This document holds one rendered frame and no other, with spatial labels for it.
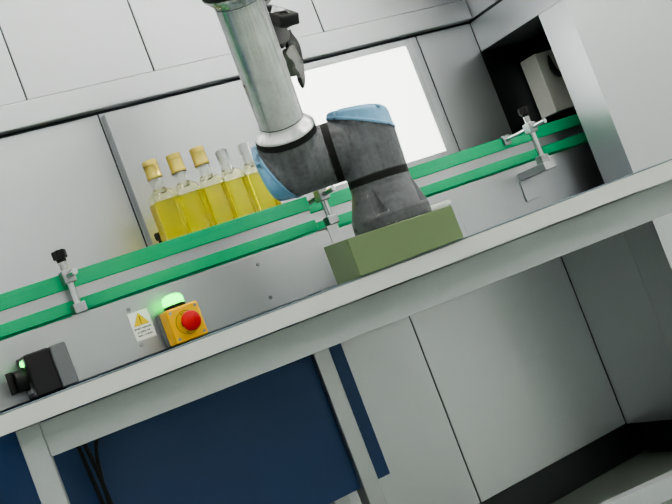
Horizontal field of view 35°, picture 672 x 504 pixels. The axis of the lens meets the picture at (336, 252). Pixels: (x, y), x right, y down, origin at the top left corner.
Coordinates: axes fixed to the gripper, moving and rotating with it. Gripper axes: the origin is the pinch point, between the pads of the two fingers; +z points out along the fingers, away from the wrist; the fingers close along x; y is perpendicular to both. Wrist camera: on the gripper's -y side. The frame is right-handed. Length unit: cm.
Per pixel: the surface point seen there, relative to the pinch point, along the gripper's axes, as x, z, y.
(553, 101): -102, 15, 38
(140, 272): 39.2, 26.0, 16.7
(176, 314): 39, 37, 8
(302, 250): 3.7, 32.7, 14.5
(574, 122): -95, 23, 26
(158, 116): 12.5, -10.3, 42.0
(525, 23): -90, -6, 24
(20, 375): 70, 38, 9
